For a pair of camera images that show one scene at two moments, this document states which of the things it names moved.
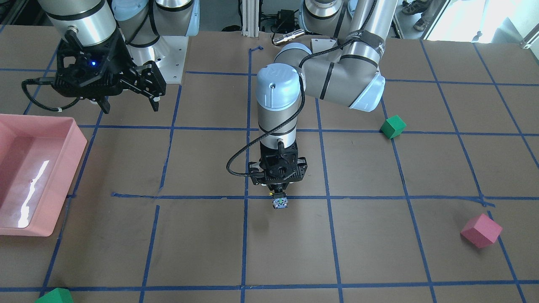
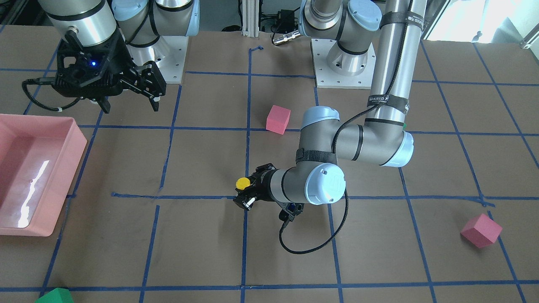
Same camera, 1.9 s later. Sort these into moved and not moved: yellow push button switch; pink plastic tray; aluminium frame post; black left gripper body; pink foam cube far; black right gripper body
Moved: yellow push button switch; black left gripper body
Not moved: pink plastic tray; black right gripper body; aluminium frame post; pink foam cube far
